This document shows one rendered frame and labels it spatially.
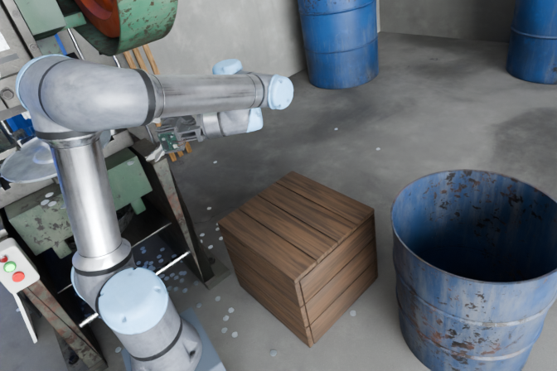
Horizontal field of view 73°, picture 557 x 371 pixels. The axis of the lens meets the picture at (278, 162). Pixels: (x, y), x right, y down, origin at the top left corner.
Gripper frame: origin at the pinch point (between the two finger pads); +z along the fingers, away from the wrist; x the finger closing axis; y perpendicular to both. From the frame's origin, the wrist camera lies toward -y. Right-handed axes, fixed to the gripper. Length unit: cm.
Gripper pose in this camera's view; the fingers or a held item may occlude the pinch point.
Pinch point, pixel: (136, 135)
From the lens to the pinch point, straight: 111.6
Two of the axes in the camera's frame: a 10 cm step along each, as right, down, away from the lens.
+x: 1.8, 8.2, 5.4
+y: 0.4, 5.4, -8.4
